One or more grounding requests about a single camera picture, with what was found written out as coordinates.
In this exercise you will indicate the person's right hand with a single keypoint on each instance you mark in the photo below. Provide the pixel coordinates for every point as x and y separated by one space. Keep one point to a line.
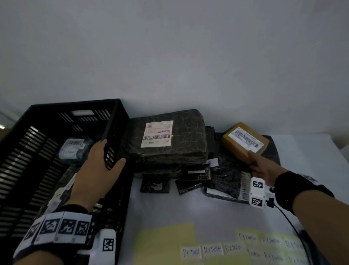
265 170

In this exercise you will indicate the person's left hand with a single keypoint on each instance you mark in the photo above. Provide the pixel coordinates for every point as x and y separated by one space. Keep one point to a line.
91 180

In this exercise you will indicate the person's right thumb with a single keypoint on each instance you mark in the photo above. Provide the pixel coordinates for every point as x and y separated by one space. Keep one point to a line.
254 157

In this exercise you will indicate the person's left thumb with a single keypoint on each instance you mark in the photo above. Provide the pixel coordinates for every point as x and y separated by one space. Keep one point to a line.
117 166

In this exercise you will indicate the brown cardboard box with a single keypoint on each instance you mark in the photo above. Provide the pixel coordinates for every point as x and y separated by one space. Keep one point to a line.
242 142

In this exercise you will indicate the black plastic crate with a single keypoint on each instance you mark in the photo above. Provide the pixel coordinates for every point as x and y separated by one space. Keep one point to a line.
32 169

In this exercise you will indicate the person's left forearm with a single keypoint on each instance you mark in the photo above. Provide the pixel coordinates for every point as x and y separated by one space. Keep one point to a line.
35 258

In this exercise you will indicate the person's right forearm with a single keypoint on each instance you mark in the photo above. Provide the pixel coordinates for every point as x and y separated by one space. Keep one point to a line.
324 223

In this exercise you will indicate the black parcel with side label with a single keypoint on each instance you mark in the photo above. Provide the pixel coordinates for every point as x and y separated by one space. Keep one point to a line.
226 177

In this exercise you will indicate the small black packet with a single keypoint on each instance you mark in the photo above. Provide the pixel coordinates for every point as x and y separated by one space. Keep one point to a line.
152 184

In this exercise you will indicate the narrow black parcel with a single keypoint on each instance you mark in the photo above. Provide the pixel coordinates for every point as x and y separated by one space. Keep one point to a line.
214 142

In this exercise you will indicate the black parcel with handwritten note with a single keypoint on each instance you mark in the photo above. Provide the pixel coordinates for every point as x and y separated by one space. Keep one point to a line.
73 151

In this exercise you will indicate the flat black parcel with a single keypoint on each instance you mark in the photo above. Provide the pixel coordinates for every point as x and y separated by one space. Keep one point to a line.
163 168

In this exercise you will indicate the plain black wristband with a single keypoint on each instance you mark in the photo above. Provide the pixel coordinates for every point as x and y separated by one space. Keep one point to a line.
294 188

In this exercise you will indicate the black parcel with white tags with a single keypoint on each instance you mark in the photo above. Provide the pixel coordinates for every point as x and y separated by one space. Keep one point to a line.
58 188

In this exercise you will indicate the black packet with white strip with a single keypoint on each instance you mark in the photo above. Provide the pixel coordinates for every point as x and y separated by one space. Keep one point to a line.
190 181

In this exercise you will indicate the large black labelled parcel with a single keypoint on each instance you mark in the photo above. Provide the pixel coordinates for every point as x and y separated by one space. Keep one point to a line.
185 136

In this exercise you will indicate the yellow sheet under labels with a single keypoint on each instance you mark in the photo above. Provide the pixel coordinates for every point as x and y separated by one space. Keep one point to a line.
259 236

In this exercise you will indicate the black wristband with marker tags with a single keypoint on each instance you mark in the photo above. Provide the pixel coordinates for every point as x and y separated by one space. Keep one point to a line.
60 226

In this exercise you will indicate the plain yellow paper sheet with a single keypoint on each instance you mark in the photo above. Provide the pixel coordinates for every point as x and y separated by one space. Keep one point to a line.
163 245

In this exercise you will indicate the white wrist camera two markers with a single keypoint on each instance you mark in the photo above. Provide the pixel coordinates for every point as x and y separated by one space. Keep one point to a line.
257 192

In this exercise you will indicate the white wrist camera single marker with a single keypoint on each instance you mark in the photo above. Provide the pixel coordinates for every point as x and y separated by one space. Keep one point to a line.
105 245

